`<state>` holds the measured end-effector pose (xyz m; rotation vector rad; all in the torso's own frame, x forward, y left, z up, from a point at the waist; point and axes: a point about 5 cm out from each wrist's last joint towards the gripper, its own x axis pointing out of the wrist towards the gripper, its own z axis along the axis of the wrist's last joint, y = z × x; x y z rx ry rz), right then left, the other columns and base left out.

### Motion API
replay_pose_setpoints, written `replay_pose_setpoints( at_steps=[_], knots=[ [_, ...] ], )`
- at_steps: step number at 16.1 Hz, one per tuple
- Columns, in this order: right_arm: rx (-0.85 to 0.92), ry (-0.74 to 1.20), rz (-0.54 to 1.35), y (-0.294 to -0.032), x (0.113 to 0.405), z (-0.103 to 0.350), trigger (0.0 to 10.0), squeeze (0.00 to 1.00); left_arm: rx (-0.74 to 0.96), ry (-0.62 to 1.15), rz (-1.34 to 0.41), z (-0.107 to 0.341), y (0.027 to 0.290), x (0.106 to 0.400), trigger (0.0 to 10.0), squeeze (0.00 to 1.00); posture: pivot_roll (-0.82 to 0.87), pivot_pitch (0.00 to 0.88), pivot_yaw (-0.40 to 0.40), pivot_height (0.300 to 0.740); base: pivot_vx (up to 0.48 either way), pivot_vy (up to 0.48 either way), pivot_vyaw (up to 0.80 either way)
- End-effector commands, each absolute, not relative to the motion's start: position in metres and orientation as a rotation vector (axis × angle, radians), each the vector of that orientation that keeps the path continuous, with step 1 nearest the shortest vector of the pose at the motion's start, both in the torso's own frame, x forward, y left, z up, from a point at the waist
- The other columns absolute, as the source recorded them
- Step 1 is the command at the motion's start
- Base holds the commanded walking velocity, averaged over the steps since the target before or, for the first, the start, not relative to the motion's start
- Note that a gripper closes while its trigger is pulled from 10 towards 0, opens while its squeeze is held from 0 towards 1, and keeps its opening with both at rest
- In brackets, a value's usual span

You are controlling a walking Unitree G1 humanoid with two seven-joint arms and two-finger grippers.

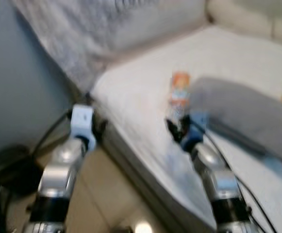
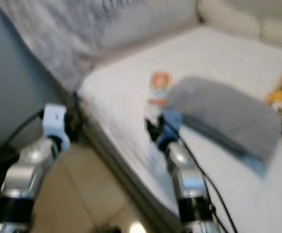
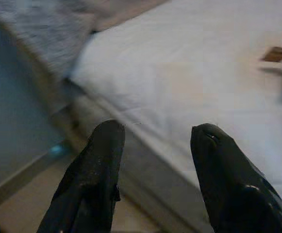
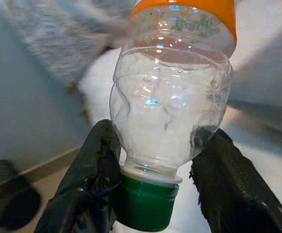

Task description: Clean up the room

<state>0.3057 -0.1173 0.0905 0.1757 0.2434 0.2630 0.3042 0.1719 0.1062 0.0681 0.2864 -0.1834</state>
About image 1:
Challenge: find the bottle with orange label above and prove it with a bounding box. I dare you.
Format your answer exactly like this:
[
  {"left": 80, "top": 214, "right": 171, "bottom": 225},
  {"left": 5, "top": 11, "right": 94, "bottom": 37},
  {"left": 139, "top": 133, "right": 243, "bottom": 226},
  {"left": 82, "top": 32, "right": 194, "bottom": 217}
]
[{"left": 167, "top": 72, "right": 192, "bottom": 122}]

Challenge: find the grey pillow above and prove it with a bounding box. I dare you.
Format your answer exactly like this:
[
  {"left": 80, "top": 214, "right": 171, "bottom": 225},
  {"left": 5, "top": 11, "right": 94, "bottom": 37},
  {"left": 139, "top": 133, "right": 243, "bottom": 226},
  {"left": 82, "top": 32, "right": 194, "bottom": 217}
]
[{"left": 189, "top": 77, "right": 282, "bottom": 163}]

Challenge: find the white quilted mattress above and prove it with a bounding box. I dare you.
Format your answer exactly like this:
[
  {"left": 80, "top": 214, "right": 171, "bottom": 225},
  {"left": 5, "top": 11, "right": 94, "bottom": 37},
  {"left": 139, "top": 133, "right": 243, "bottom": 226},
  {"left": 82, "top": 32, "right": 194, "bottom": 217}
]
[{"left": 90, "top": 24, "right": 282, "bottom": 233}]

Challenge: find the grey bed base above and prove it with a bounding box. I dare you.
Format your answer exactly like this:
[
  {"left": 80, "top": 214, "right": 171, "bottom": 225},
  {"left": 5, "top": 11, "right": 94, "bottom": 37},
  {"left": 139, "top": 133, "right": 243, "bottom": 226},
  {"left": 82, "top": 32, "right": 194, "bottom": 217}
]
[{"left": 100, "top": 126, "right": 214, "bottom": 233}]

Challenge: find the printed padded headboard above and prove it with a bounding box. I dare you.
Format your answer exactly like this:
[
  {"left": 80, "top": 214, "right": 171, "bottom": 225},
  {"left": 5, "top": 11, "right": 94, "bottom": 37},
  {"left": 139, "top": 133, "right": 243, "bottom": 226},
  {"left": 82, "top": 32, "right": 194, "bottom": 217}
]
[{"left": 12, "top": 0, "right": 209, "bottom": 93}]

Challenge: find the black object on floor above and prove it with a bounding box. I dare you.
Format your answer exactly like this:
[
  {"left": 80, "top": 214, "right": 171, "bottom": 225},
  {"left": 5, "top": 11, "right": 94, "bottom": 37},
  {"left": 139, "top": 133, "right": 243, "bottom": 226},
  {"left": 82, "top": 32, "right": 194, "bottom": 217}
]
[{"left": 0, "top": 145, "right": 34, "bottom": 233}]

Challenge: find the beige bolster pillow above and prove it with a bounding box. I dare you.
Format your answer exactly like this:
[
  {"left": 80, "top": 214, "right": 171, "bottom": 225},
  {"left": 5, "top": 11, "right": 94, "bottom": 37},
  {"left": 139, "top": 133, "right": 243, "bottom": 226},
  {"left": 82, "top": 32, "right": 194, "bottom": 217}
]
[{"left": 206, "top": 0, "right": 282, "bottom": 47}]

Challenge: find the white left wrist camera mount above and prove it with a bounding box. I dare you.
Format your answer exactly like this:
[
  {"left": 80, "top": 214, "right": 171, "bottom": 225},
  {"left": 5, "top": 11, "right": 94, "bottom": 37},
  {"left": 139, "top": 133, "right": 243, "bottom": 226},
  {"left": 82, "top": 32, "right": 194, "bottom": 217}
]
[{"left": 70, "top": 104, "right": 95, "bottom": 141}]

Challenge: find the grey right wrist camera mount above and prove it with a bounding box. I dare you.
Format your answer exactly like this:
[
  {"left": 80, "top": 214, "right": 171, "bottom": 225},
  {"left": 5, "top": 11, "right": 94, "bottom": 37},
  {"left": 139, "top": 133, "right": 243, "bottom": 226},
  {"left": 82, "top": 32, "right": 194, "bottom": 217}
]
[{"left": 187, "top": 113, "right": 209, "bottom": 141}]

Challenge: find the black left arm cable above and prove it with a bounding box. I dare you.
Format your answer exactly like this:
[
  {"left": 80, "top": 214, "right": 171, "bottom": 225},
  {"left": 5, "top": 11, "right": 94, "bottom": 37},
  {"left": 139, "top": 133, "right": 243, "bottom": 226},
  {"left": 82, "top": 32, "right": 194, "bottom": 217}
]
[{"left": 32, "top": 111, "right": 73, "bottom": 156}]

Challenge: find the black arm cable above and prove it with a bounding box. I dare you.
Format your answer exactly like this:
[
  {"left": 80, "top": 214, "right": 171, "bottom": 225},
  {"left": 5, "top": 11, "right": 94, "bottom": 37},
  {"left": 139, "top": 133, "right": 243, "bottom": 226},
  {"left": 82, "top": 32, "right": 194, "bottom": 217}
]
[
  {"left": 199, "top": 129, "right": 278, "bottom": 233},
  {"left": 32, "top": 111, "right": 73, "bottom": 156}
]

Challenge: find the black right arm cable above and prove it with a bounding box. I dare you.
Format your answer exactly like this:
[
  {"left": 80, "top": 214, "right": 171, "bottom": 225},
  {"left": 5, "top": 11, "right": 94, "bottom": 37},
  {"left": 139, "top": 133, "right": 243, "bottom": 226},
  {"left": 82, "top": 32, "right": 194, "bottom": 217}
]
[{"left": 199, "top": 129, "right": 278, "bottom": 233}]

